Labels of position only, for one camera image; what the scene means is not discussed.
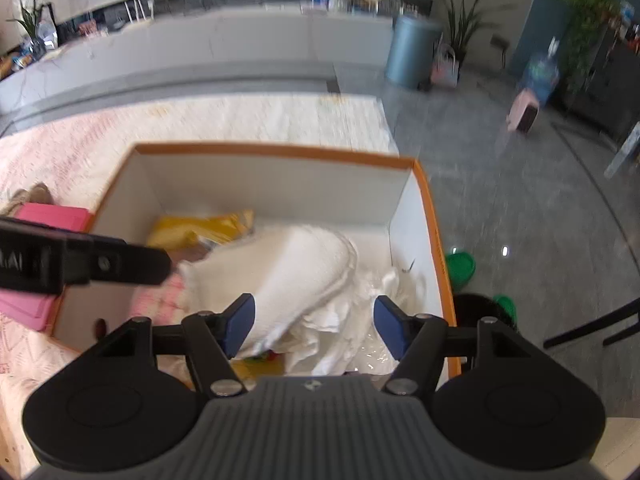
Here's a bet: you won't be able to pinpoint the orange storage box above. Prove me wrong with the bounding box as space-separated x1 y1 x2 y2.
50 142 459 379

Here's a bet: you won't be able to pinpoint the pink checkered cloth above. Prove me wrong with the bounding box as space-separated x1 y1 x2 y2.
131 274 194 329

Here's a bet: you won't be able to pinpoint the white plastic bag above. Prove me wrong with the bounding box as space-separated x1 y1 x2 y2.
285 259 427 377

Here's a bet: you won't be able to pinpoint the small pink stool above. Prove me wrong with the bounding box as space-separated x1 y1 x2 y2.
505 87 542 135

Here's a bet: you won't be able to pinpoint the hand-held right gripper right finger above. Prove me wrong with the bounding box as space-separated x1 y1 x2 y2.
373 294 532 397

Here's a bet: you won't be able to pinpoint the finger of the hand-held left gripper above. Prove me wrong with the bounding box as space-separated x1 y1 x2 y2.
60 232 174 289

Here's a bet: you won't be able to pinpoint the brown plush toy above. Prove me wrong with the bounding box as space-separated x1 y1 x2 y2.
0 183 54 214

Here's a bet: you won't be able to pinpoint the blue water jug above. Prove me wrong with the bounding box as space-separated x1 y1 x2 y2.
522 37 561 104

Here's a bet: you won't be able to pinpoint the small green plant in vase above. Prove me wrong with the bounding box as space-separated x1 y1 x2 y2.
7 0 54 57

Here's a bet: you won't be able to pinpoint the tall bushy green plant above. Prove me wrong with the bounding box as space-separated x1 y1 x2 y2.
549 0 619 97

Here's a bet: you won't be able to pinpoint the white fluffy towel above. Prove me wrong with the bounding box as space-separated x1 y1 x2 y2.
177 224 359 359

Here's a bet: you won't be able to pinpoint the pink white bag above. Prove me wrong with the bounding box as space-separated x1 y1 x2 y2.
430 42 460 89

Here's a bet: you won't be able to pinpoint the pile of small packets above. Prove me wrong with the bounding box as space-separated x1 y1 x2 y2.
0 49 37 80

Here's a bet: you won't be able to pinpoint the blue round trash can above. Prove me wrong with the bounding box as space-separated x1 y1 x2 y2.
384 13 444 89

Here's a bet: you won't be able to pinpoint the yellow soft packet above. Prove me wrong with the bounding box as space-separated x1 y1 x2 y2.
147 209 256 257

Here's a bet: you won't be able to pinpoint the pink box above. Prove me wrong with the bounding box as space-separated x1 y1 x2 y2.
0 203 94 332

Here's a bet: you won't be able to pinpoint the black chair legs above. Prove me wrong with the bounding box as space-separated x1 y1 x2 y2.
542 297 640 351

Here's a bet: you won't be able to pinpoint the dark grey cabinet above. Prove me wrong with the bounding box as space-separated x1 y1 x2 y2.
564 19 640 142

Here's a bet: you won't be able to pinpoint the pink patterned rug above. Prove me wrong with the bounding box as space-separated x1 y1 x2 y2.
0 94 401 476

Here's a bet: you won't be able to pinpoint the long-leaf potted plant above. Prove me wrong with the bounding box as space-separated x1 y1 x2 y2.
427 0 507 64

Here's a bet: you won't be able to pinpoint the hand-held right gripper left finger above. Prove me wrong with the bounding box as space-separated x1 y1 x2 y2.
92 292 257 399

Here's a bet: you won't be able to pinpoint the green round lid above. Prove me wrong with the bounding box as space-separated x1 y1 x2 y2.
444 251 477 291
492 293 519 327

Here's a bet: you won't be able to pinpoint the long grey television cabinet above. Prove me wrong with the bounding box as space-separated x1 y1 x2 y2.
0 0 397 117

